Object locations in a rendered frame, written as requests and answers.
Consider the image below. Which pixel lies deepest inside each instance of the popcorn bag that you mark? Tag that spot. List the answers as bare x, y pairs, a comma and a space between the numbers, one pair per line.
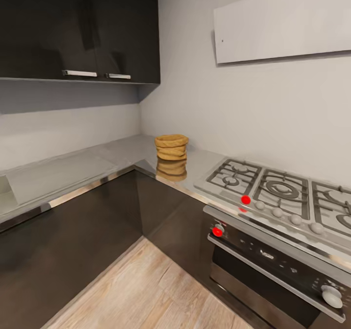
171, 147

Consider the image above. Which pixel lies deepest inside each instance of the drop in sink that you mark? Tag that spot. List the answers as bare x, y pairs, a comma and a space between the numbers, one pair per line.
26, 186

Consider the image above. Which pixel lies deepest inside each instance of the range hood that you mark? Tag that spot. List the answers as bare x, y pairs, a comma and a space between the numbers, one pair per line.
256, 29

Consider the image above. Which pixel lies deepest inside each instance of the burner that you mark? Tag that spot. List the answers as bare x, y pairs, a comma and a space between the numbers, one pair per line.
316, 208

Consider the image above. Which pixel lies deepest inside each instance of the cabinet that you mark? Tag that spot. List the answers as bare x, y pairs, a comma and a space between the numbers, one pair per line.
80, 41

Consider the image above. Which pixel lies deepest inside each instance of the oven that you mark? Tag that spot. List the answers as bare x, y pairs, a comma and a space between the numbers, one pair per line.
274, 284

